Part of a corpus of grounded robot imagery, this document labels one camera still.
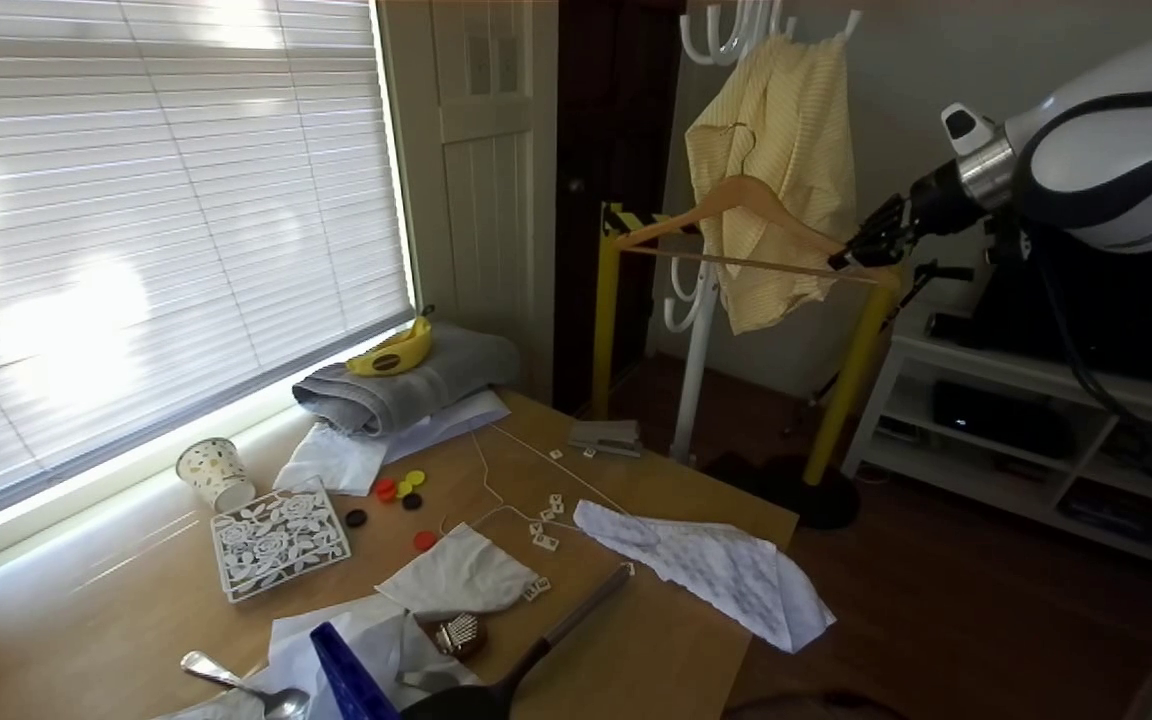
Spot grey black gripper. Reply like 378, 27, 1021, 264
828, 165, 984, 268

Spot wooden clothing hanger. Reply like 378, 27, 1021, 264
610, 174, 842, 279

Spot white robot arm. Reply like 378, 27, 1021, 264
832, 40, 1152, 268

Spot white coat stand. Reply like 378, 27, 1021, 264
661, 0, 860, 459

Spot yellow cloth on stand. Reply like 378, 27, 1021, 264
684, 35, 858, 335

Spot white tv shelf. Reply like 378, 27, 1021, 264
842, 326, 1152, 561

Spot white patterned towel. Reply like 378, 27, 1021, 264
571, 500, 835, 650

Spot grey folded towel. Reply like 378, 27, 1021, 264
293, 325, 520, 439

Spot yellow banana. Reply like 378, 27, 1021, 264
349, 314, 432, 374

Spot yellow game disc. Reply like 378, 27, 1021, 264
402, 468, 428, 496

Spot white cloth napkin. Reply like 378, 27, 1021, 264
378, 525, 549, 614

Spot red game disc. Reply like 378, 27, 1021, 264
411, 528, 441, 553

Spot wooden table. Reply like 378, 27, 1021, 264
0, 395, 796, 720

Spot white paper sheets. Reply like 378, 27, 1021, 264
275, 393, 508, 496

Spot black frying pan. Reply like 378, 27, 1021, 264
402, 566, 629, 720

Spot box of white pieces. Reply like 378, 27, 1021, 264
214, 489, 352, 605

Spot blue connect four grid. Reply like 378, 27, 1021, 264
308, 623, 402, 720

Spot patterned paper cup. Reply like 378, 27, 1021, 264
177, 437, 255, 512

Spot window blinds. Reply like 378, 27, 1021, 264
0, 0, 411, 507

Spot metal spoon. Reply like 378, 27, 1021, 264
179, 650, 308, 720

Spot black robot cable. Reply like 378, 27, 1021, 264
1029, 233, 1152, 445

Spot yellow barrier post right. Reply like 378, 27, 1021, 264
790, 272, 899, 528

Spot yellow barrier post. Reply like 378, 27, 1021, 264
590, 201, 639, 417
790, 272, 899, 528

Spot yellow barrier post left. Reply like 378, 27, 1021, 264
590, 201, 639, 417

